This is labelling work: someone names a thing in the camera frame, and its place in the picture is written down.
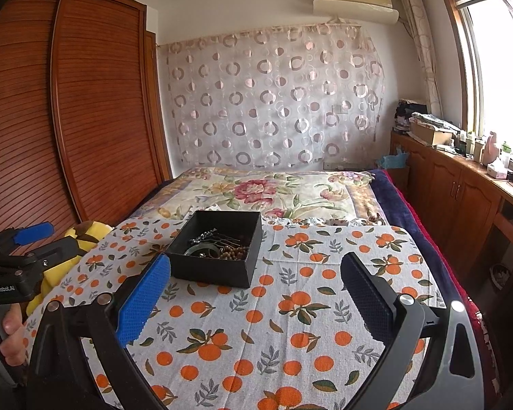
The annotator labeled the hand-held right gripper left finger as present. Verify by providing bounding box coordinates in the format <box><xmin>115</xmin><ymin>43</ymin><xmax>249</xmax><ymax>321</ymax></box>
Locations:
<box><xmin>26</xmin><ymin>253</ymin><xmax>172</xmax><ymax>410</ymax></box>

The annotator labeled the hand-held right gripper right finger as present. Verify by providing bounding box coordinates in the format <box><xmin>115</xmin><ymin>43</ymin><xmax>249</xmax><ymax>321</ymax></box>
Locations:
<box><xmin>340</xmin><ymin>252</ymin><xmax>485</xmax><ymax>410</ymax></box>

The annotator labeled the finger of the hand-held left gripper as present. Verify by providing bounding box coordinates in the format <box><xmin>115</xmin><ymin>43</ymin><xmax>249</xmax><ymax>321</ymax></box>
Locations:
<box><xmin>2</xmin><ymin>236</ymin><xmax>83</xmax><ymax>271</ymax></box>
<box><xmin>0</xmin><ymin>221</ymin><xmax>55</xmax><ymax>249</ymax></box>

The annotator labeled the black cardboard box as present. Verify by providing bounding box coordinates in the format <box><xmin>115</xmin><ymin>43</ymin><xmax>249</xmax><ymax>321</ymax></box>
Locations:
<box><xmin>166</xmin><ymin>210</ymin><xmax>264</xmax><ymax>289</ymax></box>

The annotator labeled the pale green jade bangle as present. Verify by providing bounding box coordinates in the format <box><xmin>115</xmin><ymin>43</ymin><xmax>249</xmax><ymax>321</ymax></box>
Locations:
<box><xmin>185</xmin><ymin>243</ymin><xmax>220</xmax><ymax>258</ymax></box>

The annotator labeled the purple crystal hairpin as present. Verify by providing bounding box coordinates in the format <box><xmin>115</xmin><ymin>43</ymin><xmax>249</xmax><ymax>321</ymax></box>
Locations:
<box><xmin>189</xmin><ymin>227</ymin><xmax>236</xmax><ymax>251</ymax></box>

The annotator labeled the brown wooden bead bracelet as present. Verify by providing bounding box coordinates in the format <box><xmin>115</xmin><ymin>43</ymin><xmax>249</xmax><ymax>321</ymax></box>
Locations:
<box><xmin>219</xmin><ymin>239</ymin><xmax>251</xmax><ymax>262</ymax></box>

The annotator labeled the person's left hand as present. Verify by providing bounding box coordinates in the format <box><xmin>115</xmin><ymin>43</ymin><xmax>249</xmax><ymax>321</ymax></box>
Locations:
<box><xmin>0</xmin><ymin>306</ymin><xmax>27</xmax><ymax>367</ymax></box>

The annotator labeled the yellow and brown plush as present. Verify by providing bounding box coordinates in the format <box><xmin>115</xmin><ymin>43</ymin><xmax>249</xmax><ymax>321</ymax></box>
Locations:
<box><xmin>28</xmin><ymin>220</ymin><xmax>113</xmax><ymax>315</ymax></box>

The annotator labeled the navy blue blanket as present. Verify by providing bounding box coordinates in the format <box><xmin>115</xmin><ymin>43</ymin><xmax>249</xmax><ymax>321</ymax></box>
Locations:
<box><xmin>370</xmin><ymin>168</ymin><xmax>455</xmax><ymax>308</ymax></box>

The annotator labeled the orange fruit print cloth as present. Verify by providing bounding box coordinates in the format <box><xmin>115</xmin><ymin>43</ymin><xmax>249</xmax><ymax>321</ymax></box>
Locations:
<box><xmin>21</xmin><ymin>216</ymin><xmax>468</xmax><ymax>410</ymax></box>

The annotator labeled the wooden slatted wardrobe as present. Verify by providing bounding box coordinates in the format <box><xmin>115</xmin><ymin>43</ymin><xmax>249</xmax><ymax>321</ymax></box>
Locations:
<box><xmin>0</xmin><ymin>0</ymin><xmax>174</xmax><ymax>245</ymax></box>

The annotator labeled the wooden side cabinet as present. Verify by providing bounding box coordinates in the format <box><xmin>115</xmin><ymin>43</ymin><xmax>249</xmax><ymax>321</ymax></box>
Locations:
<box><xmin>389</xmin><ymin>130</ymin><xmax>513</xmax><ymax>305</ymax></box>

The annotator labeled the bowl on floor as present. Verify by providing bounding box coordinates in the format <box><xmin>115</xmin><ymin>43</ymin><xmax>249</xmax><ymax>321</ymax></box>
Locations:
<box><xmin>489</xmin><ymin>264</ymin><xmax>513</xmax><ymax>288</ymax></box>

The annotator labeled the blue plastic bag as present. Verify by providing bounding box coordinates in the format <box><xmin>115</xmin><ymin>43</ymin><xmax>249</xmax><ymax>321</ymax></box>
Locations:
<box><xmin>375</xmin><ymin>147</ymin><xmax>411</xmax><ymax>171</ymax></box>

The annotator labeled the floral blanket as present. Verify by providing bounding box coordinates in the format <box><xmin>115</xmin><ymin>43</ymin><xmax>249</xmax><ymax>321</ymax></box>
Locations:
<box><xmin>130</xmin><ymin>167</ymin><xmax>388</xmax><ymax>228</ymax></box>

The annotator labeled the cardboard box with clutter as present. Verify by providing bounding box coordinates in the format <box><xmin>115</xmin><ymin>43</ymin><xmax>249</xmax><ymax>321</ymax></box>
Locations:
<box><xmin>393</xmin><ymin>99</ymin><xmax>461</xmax><ymax>146</ymax></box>

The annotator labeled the pink figurine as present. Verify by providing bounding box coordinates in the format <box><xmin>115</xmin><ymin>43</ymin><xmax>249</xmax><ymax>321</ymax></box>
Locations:
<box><xmin>483</xmin><ymin>132</ymin><xmax>502</xmax><ymax>165</ymax></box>

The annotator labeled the sheer circle pattern curtain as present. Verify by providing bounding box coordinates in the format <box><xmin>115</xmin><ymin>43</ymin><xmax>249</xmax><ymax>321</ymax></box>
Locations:
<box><xmin>166</xmin><ymin>20</ymin><xmax>388</xmax><ymax>172</ymax></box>

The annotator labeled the patterned window curtain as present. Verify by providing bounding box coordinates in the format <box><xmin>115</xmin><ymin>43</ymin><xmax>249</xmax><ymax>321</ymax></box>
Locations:
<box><xmin>397</xmin><ymin>0</ymin><xmax>444</xmax><ymax>117</ymax></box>

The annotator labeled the wooden framed window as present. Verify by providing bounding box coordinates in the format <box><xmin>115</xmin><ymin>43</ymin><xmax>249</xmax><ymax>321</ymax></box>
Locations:
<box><xmin>436</xmin><ymin>0</ymin><xmax>513</xmax><ymax>160</ymax></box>

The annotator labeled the wall air conditioner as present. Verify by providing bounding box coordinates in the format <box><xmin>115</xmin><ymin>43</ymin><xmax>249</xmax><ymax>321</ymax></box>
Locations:
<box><xmin>313</xmin><ymin>0</ymin><xmax>401</xmax><ymax>25</ymax></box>

